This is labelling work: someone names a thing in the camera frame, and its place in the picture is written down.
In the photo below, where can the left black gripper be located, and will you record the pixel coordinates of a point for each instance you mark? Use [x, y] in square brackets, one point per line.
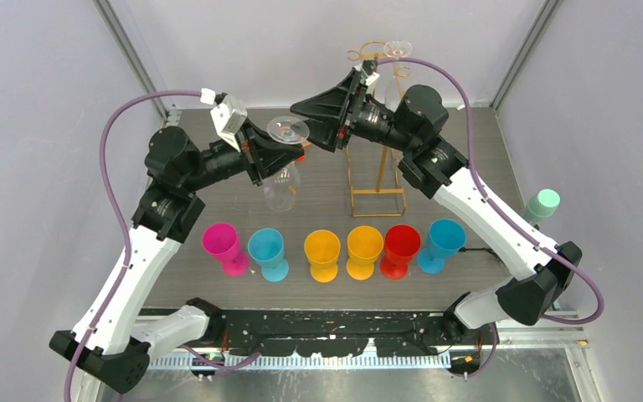
[265, 156]

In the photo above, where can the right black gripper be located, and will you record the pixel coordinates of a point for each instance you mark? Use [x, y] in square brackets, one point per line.
[332, 104]

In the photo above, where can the clear wine glass front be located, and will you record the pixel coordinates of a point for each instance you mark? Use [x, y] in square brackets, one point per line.
[280, 189]

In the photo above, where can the clear wine glass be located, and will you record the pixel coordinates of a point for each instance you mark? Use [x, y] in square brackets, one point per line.
[280, 189]
[395, 51]

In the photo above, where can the blue wine glass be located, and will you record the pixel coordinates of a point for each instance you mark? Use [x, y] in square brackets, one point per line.
[444, 239]
[267, 248]

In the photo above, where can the pink plastic wine glass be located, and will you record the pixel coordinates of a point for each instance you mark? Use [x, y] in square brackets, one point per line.
[221, 240]

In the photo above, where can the yellow wine glass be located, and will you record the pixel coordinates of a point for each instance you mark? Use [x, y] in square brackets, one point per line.
[322, 249]
[364, 246]

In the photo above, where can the yellow wine glass front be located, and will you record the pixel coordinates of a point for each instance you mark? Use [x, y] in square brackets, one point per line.
[364, 246]

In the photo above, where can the red plastic wine glass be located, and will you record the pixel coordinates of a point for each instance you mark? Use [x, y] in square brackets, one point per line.
[401, 244]

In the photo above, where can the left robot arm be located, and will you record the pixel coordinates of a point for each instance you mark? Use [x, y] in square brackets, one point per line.
[138, 266]

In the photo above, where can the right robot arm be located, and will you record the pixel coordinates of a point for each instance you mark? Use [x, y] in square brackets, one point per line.
[537, 264]

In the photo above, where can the gold wine glass rack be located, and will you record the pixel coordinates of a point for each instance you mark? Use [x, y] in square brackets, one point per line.
[375, 188]

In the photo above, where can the mint green bottle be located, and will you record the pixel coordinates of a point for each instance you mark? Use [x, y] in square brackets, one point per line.
[542, 205]

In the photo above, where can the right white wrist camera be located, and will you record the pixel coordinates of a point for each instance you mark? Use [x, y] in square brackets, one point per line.
[368, 75]

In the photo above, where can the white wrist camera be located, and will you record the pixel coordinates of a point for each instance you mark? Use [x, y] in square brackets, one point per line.
[228, 115]
[368, 75]

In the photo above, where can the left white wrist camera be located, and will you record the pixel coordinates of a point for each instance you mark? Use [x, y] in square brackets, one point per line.
[228, 115]

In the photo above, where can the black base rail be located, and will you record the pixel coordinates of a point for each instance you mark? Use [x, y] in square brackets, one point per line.
[279, 339]

